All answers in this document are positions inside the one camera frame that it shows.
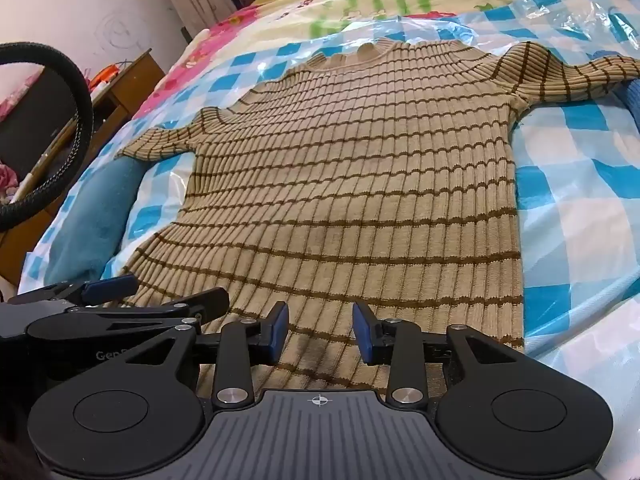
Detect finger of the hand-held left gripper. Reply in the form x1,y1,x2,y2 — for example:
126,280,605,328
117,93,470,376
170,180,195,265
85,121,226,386
7,273,140,306
67,287,231,329

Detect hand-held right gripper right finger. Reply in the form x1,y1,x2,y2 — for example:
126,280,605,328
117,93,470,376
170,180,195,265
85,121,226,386
352,301,532,409

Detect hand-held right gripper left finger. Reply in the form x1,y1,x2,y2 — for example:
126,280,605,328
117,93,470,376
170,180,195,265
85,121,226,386
119,301,291,409

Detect beige striped ribbed sweater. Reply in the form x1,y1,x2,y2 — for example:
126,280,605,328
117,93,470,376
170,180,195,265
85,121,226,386
114,37,640,396

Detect teal knit garment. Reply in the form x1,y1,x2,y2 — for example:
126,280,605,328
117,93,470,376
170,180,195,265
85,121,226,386
42,156,152,287

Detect black television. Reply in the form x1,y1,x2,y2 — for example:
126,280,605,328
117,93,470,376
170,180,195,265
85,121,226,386
0,66,82,183

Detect wooden side cabinet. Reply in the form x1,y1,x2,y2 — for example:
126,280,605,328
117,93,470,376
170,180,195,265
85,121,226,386
27,49,167,173

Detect pink floral cloth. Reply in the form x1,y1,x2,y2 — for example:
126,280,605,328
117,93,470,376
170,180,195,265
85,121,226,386
0,72,45,122

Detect orange items on desk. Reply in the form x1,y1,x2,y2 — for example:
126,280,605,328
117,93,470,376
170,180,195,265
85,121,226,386
87,60,132,88

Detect blue checkered plastic sheet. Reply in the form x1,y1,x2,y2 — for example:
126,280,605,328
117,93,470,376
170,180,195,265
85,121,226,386
19,0,640,378

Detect floral printed bedsheet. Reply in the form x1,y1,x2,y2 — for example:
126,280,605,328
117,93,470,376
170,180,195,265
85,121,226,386
131,0,640,122

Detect black braided cable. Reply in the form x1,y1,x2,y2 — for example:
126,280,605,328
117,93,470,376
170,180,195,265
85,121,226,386
0,42,97,232

